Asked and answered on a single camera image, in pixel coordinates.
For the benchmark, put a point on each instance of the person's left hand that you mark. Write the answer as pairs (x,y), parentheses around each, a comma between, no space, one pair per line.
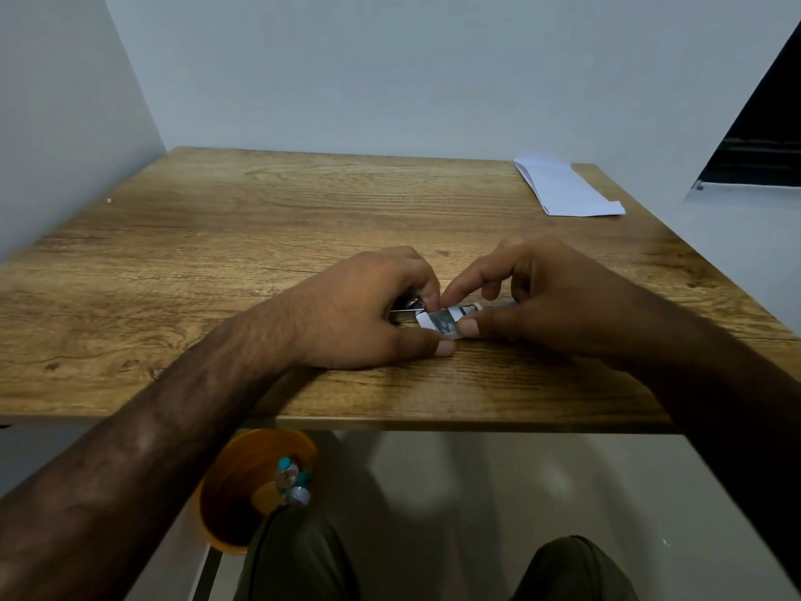
(350,312)

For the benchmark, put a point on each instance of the yellow and silver stapler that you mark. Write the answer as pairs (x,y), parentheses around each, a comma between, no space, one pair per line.
(403,314)

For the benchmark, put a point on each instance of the person's right leg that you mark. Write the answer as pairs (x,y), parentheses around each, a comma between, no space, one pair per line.
(576,572)

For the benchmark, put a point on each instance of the black window frame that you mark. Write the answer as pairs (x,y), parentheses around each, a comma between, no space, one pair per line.
(763,143)

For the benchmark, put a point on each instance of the black table leg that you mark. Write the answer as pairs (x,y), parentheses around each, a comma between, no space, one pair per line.
(209,575)

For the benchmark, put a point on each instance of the white papers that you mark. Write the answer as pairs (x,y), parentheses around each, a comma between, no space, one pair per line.
(566,190)

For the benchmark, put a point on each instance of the person's left forearm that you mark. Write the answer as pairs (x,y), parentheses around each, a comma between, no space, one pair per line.
(131,456)

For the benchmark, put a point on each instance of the person's right hand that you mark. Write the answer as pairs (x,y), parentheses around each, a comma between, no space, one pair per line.
(557,300)

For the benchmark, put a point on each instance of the person's right forearm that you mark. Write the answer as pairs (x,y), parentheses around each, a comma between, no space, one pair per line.
(732,419)

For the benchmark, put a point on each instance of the white staples box tray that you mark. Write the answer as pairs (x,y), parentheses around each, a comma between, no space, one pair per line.
(441,320)

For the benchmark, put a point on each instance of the orange waste bin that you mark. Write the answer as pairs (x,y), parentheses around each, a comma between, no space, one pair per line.
(238,494)

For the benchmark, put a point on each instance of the person's leg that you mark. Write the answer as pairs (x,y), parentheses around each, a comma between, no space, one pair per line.
(297,557)
(576,572)

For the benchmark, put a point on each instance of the person's left leg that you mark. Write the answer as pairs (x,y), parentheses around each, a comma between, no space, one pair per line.
(297,557)

